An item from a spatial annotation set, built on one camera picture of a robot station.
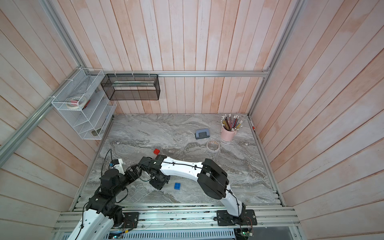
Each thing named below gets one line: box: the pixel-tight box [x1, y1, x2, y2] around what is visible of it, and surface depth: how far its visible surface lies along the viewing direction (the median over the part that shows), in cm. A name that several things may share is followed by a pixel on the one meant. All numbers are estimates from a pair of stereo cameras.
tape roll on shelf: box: [66, 96, 86, 109], surface depth 75 cm
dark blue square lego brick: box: [174, 182, 181, 190], surface depth 85 cm
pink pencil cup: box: [221, 126, 237, 142], surface depth 103 cm
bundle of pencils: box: [220, 113, 243, 132], surface depth 102 cm
